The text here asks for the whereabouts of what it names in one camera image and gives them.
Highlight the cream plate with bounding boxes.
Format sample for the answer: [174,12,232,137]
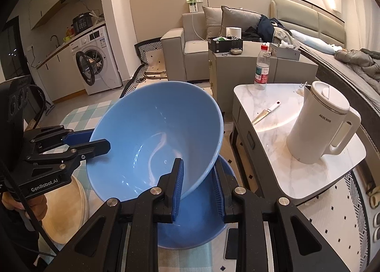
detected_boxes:
[42,176,89,244]

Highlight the blue bowl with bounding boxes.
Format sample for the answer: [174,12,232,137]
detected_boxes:
[86,81,223,201]
[157,174,225,249]

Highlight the kitchen counter cabinets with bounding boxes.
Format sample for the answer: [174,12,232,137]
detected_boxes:
[37,21,106,103]

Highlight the kitchen knife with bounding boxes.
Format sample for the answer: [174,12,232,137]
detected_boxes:
[251,101,281,125]

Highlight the left hand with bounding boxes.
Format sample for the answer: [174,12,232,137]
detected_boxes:
[1,191,48,221]

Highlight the checkered tablecloth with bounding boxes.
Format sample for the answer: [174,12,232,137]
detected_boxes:
[61,101,213,271]

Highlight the white washing machine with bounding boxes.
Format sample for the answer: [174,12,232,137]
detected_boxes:
[70,24,122,95]

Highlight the white marble side table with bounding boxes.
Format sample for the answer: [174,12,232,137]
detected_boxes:
[233,81,366,199]

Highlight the black pressure cooker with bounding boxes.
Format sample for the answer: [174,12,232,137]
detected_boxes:
[72,12,93,34]

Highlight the white electric kettle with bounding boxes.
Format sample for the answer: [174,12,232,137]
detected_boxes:
[287,81,361,165]

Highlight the patterned floor mat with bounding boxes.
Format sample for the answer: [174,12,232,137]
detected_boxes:
[120,38,167,98]

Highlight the plastic water bottle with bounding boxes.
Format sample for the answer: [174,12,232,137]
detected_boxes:
[254,45,271,90]

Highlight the grey sofa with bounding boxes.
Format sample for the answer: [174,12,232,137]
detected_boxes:
[160,11,209,82]

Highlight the grey nightstand cabinet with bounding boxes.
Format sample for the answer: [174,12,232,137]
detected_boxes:
[209,41,318,114]

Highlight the tissue box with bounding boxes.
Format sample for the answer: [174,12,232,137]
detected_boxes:
[269,44,300,61]

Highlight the black organizer box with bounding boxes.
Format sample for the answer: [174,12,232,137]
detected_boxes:
[207,36,243,53]

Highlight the grey duvet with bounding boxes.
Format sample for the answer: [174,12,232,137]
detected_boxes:
[334,48,380,93]

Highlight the bed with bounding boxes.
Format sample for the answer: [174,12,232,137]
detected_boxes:
[270,0,379,147]

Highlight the light grey cushion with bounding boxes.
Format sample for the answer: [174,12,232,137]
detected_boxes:
[202,6,222,38]

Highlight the dark grey cushion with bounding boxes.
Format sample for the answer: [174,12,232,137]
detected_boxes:
[220,5,261,36]

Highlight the black cable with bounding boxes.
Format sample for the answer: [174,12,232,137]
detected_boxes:
[0,161,60,256]

